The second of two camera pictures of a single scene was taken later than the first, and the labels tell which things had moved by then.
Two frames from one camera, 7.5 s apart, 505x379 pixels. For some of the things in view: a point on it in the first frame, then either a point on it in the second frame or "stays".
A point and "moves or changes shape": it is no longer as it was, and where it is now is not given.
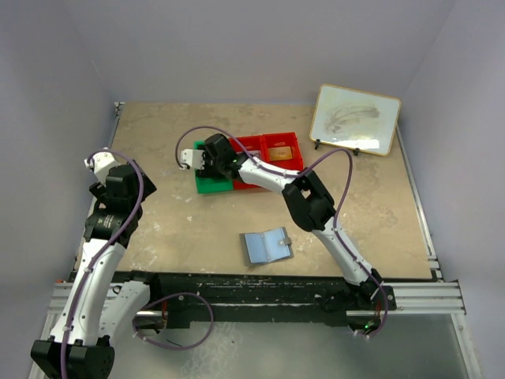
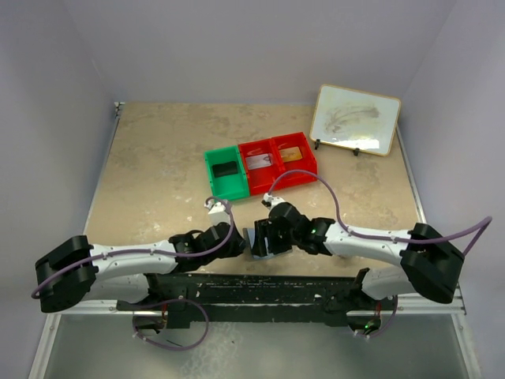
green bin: [207, 185] moves or changes shape
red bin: [255, 144] moves or changes shape
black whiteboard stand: [318, 143] stays
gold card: [279, 153] -> [290, 154]
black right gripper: [207, 171] -> [263, 228]
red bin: [282, 140] moves or changes shape
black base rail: [200, 298] stays
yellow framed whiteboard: [355, 120] stays
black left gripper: [99, 190] -> [237, 247]
